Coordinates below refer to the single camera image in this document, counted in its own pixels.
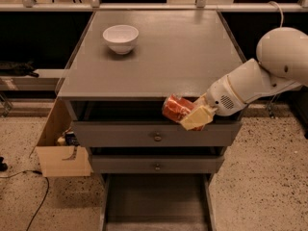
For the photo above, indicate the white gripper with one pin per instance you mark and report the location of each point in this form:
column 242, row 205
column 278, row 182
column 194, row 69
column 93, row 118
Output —
column 220, row 96

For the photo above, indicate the red coke can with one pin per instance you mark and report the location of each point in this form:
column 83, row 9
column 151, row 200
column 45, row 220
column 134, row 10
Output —
column 176, row 108

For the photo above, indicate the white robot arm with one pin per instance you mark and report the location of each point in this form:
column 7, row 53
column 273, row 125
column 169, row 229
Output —
column 281, row 64

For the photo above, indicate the grey drawer cabinet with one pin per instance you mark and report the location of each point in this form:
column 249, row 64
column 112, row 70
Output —
column 180, row 52

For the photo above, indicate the grey middle drawer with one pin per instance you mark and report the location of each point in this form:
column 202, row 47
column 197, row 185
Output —
column 156, row 164

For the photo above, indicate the grey drawer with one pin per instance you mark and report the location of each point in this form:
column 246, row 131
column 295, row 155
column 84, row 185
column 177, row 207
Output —
column 157, row 202
column 156, row 164
column 152, row 134

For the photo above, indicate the grey top drawer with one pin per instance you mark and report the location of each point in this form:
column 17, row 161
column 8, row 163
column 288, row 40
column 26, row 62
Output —
column 152, row 134

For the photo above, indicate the grey bottom drawer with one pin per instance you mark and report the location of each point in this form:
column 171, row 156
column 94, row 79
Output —
column 157, row 202

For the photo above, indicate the white ceramic bowl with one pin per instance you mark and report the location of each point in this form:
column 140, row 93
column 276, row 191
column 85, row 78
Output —
column 121, row 39

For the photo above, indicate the items inside cardboard box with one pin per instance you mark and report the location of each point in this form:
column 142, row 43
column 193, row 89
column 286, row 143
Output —
column 68, row 138

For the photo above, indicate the cardboard box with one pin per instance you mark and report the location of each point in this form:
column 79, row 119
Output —
column 57, row 158

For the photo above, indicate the black object on ledge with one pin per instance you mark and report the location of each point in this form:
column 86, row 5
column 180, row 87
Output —
column 17, row 69

